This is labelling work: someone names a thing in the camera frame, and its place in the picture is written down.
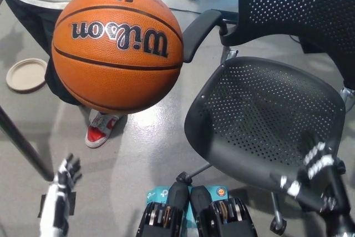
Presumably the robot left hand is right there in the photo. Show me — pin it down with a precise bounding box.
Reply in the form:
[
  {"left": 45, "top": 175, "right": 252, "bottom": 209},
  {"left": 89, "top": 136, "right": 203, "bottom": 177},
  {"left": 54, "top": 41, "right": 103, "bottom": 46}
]
[{"left": 38, "top": 153, "right": 83, "bottom": 237}]

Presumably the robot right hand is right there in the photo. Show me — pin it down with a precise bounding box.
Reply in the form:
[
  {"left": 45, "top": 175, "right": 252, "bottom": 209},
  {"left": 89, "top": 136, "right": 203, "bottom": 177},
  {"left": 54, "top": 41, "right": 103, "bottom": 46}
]
[{"left": 279, "top": 140, "right": 349, "bottom": 213}]

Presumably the orange Wilson basketball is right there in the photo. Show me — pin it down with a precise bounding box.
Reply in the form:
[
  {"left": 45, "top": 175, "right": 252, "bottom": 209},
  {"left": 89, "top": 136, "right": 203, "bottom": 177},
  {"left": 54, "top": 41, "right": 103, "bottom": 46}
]
[{"left": 51, "top": 0, "right": 185, "bottom": 115}]

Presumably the black perforated office chair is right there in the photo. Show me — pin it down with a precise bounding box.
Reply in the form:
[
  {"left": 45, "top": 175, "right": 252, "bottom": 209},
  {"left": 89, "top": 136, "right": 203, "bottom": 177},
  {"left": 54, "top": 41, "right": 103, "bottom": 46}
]
[{"left": 176, "top": 0, "right": 355, "bottom": 236}]

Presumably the black metal pole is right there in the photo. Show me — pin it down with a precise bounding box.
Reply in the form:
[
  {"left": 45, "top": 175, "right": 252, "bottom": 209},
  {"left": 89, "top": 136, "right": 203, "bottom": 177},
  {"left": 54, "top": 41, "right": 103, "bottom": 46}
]
[{"left": 0, "top": 105, "right": 55, "bottom": 182}]

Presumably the red and white sneaker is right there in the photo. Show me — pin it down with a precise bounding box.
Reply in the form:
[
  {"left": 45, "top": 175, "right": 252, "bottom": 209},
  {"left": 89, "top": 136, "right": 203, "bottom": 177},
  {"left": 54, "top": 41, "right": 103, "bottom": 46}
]
[{"left": 84, "top": 109, "right": 126, "bottom": 149}]

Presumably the teal TP-Link box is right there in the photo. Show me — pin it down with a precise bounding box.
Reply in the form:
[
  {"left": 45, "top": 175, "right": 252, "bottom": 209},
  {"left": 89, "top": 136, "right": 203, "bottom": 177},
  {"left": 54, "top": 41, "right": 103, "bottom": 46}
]
[{"left": 145, "top": 185, "right": 230, "bottom": 229}]

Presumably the beige paper plate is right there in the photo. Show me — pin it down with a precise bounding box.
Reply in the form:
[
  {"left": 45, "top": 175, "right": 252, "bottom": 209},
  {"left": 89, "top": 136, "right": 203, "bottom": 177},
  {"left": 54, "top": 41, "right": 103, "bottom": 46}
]
[{"left": 6, "top": 58, "right": 48, "bottom": 94}]

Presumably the thin black floor cable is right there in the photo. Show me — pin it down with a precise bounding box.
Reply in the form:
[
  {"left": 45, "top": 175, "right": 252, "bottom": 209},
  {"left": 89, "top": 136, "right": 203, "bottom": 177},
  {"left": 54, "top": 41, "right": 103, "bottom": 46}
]
[{"left": 168, "top": 7, "right": 202, "bottom": 14}]

